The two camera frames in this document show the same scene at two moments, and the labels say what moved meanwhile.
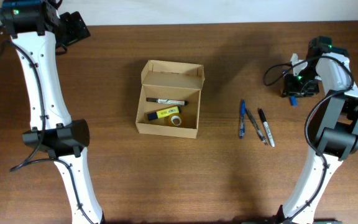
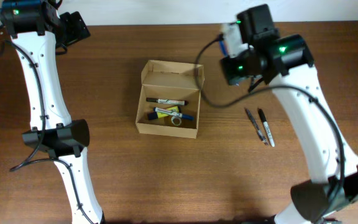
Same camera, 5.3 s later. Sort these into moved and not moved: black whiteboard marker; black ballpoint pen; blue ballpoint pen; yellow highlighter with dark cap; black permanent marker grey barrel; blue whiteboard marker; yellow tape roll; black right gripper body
Moved: black right gripper body; blue whiteboard marker; blue ballpoint pen
Not moved: black whiteboard marker; yellow highlighter with dark cap; black permanent marker grey barrel; black ballpoint pen; yellow tape roll
